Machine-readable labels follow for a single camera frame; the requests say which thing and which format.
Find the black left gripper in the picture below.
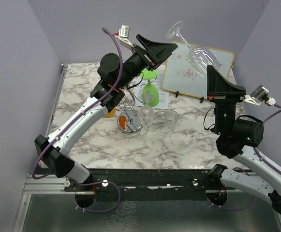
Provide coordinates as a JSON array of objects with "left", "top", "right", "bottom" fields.
[{"left": 117, "top": 34, "right": 177, "bottom": 88}]

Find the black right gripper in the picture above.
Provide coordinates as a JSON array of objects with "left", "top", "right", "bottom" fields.
[{"left": 207, "top": 65, "right": 246, "bottom": 137}]

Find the clear wine glass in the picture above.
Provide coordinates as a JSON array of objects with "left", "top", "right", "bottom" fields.
[
  {"left": 138, "top": 89, "right": 154, "bottom": 130},
  {"left": 166, "top": 20, "right": 221, "bottom": 77}
]

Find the green plastic wine glass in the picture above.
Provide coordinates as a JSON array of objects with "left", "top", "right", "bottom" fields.
[{"left": 139, "top": 69, "right": 160, "bottom": 108}]

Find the clear short tumbler glass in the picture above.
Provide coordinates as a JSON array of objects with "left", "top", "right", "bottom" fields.
[{"left": 164, "top": 110, "right": 179, "bottom": 131}]

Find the light orange plastic wine glass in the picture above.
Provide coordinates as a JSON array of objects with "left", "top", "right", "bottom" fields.
[{"left": 104, "top": 108, "right": 116, "bottom": 118}]

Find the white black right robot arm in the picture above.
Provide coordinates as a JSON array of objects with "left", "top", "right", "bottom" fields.
[{"left": 207, "top": 65, "right": 281, "bottom": 215}]

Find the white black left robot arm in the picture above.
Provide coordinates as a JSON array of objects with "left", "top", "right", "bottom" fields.
[{"left": 33, "top": 28, "right": 178, "bottom": 191}]

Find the chrome wine glass rack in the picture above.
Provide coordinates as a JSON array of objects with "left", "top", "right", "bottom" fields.
[{"left": 116, "top": 78, "right": 143, "bottom": 135}]

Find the yellow framed whiteboard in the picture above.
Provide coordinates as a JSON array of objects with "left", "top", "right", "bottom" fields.
[{"left": 163, "top": 41, "right": 235, "bottom": 99}]

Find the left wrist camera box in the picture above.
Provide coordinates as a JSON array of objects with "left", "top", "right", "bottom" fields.
[{"left": 114, "top": 25, "right": 134, "bottom": 51}]

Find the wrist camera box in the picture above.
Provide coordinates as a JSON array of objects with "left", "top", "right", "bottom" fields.
[
  {"left": 114, "top": 25, "right": 134, "bottom": 51},
  {"left": 244, "top": 85, "right": 276, "bottom": 106}
]

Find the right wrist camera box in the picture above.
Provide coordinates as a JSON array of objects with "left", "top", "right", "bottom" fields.
[{"left": 244, "top": 85, "right": 276, "bottom": 106}]

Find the black mounting rail base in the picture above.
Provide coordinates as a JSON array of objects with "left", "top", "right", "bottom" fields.
[{"left": 62, "top": 169, "right": 228, "bottom": 204}]

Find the aluminium frame rail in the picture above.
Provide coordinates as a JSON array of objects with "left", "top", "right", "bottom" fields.
[{"left": 12, "top": 63, "right": 95, "bottom": 232}]

